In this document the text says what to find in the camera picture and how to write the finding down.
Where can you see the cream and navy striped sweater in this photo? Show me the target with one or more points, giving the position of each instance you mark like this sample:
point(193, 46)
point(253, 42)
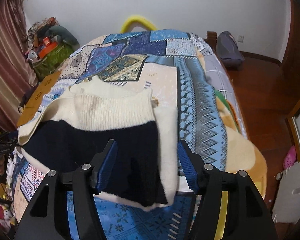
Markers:
point(77, 125)

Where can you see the green patterned storage box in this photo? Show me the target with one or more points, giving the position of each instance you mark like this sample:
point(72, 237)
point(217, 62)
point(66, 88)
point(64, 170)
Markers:
point(51, 61)

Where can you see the wall power socket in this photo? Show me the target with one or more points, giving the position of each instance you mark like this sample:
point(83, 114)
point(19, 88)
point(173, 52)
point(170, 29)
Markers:
point(240, 38)

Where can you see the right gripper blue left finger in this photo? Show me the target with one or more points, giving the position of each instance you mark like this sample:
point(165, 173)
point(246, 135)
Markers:
point(102, 164)

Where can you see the yellow foam headboard arch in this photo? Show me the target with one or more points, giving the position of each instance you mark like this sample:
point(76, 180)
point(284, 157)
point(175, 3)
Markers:
point(137, 20)

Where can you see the orange box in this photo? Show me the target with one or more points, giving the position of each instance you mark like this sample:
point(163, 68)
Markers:
point(47, 49)

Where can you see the dark green plush toy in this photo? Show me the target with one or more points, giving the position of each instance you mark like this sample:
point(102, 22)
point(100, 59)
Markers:
point(62, 35)

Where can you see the wooden bed post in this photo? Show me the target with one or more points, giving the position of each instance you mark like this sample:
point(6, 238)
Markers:
point(211, 39)

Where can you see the white panel board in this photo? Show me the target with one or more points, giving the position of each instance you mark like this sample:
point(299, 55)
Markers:
point(287, 203)

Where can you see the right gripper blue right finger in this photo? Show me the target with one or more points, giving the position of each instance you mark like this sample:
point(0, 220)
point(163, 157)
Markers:
point(192, 165)

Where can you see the pink clog shoe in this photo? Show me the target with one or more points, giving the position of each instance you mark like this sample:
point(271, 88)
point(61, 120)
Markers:
point(290, 158)

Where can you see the striped pink curtain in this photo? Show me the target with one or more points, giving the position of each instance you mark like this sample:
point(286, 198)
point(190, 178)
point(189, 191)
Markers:
point(16, 75)

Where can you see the grey blue backpack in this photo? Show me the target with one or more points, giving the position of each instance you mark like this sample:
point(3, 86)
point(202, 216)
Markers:
point(228, 52)

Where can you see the brown wooden door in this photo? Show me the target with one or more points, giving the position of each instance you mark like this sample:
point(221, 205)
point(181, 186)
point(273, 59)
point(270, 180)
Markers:
point(291, 61)

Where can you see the yellow orange fleece blanket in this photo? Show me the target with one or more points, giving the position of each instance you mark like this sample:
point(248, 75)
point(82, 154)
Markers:
point(241, 153)

